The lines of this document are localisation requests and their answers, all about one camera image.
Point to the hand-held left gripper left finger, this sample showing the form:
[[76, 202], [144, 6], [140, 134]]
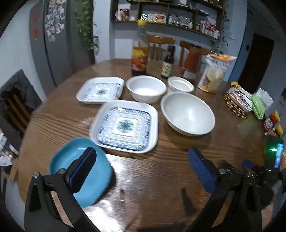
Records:
[[80, 171]]

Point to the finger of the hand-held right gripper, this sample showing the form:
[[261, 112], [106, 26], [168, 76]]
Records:
[[248, 164]]

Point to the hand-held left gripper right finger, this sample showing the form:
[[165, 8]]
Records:
[[201, 171]]

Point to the blue bowl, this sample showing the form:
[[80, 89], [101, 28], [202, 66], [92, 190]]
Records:
[[67, 154]]

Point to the large white bowl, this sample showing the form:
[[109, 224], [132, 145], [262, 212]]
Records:
[[187, 113]]

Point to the square blue patterned plate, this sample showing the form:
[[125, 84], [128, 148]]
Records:
[[125, 127], [100, 91]]

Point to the small white bowl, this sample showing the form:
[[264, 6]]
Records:
[[179, 84]]

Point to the medium white bowl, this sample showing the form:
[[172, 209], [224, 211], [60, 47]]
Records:
[[146, 88]]

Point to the red condiment jar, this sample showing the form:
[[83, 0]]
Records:
[[269, 123]]

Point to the yellow capped bottle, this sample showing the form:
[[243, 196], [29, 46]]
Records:
[[277, 116]]

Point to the green packet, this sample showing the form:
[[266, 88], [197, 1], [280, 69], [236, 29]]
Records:
[[258, 107]]

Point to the woven bead basket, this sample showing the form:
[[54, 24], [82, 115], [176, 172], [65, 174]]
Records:
[[234, 107]]

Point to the white paper pack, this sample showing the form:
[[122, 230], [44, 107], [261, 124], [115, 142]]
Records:
[[265, 96]]

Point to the white foil packet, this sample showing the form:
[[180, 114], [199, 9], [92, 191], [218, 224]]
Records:
[[241, 98]]

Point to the small yellow packet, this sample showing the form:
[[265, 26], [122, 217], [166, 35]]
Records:
[[235, 84]]

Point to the wooden slatted chair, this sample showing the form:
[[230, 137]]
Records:
[[15, 113]]

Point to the yellow cracker bag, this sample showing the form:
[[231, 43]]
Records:
[[212, 75]]

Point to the dark cloth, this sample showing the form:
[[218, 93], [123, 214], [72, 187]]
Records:
[[20, 89]]

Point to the red sauce jar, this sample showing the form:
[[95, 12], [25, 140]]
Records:
[[190, 67]]

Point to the small dark sauce bottle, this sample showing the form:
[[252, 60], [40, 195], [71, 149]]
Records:
[[167, 64]]

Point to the green trailing plant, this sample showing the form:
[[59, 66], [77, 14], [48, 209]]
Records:
[[220, 45]]

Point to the grey refrigerator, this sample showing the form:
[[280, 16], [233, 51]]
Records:
[[60, 49]]

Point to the large dark vinegar bottle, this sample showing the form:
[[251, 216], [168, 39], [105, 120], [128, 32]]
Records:
[[140, 58]]

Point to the green hanging vine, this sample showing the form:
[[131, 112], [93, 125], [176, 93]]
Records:
[[86, 29]]

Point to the group of fridge photos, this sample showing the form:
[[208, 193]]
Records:
[[53, 22]]

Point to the row of shelf jars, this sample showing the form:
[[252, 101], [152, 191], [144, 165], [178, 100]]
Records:
[[167, 19]]

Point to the wooden wall shelf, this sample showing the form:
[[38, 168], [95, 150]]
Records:
[[169, 22]]

